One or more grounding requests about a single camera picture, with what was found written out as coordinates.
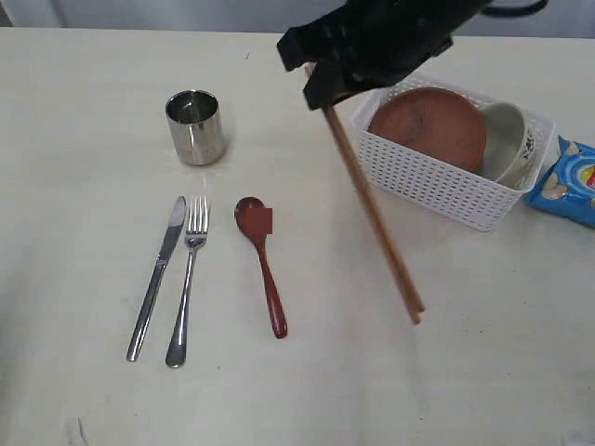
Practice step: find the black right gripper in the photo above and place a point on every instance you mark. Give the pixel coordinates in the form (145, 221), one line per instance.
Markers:
(370, 44)

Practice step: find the stainless steel cup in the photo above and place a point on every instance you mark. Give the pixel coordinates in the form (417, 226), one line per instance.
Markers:
(195, 127)

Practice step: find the stainless steel spoon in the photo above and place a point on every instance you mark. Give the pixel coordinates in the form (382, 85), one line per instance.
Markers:
(254, 220)

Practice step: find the stainless steel fork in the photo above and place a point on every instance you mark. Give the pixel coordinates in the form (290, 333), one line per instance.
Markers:
(194, 238)

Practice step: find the stainless steel table knife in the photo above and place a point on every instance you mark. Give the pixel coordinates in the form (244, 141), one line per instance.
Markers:
(168, 246)

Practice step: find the white floral ceramic bowl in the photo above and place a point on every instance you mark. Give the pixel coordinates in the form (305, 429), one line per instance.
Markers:
(512, 150)

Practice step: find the white plastic perforated basket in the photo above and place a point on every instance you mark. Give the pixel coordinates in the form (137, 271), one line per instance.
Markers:
(470, 199)

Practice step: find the blue Lays chips bag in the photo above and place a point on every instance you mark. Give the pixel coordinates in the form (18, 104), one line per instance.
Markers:
(567, 187)

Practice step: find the brown round plate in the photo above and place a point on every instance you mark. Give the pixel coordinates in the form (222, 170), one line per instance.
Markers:
(436, 122)

